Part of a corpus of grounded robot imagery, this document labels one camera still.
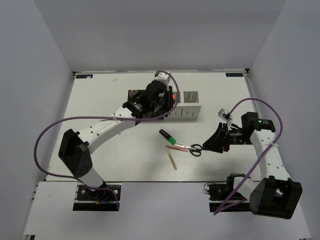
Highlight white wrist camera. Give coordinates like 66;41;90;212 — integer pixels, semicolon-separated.
153;71;171;86
218;108;233;123

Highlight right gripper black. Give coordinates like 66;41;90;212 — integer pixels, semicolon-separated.
202;122;253;153

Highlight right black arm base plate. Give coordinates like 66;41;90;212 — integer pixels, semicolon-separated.
203;182;250;213

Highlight black handled scissors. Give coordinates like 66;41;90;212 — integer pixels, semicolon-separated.
174;143;203;157

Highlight slim orange pen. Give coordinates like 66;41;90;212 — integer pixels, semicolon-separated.
165;145;188;152

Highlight white double pen holder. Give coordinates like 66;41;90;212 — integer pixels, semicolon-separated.
164;91;202;121

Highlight black double pen holder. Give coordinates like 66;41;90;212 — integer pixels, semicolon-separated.
127;89;166;123

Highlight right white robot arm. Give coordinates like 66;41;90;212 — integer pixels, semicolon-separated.
202;109;303;220

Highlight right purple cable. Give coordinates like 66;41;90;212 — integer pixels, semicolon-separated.
212;98;283;216

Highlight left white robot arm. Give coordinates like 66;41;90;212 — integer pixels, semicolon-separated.
58;80;174;200

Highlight green cap black highlighter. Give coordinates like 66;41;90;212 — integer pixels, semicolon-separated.
159;129;177;145

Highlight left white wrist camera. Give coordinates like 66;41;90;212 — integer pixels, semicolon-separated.
153;71;171;86

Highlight slim yellow pen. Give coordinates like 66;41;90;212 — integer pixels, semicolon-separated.
166;148;177;170

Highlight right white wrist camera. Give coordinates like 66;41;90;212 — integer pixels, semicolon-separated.
218;108;233;123

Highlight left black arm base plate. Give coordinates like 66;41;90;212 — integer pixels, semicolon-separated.
72;183;122;212

